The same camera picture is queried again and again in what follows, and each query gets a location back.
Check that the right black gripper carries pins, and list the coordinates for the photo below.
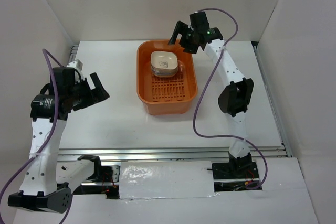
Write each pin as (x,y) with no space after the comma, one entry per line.
(181,28)

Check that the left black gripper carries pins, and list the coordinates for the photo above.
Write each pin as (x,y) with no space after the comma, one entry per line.
(98,93)

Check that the cream plate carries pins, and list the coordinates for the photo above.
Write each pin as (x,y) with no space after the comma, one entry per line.
(164,62)

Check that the green plate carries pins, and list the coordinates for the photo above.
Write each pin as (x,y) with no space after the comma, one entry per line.
(164,75)

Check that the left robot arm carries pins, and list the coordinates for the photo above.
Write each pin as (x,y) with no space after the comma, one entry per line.
(47,185)

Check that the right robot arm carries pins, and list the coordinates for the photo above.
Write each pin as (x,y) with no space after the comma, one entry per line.
(236,94)

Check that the orange plastic bin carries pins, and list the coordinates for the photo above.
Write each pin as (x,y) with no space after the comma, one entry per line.
(165,95)

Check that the white sheet front cover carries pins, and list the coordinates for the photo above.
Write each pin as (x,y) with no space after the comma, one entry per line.
(172,180)

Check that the aluminium rail frame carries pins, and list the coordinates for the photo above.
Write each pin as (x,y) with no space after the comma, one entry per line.
(120,130)

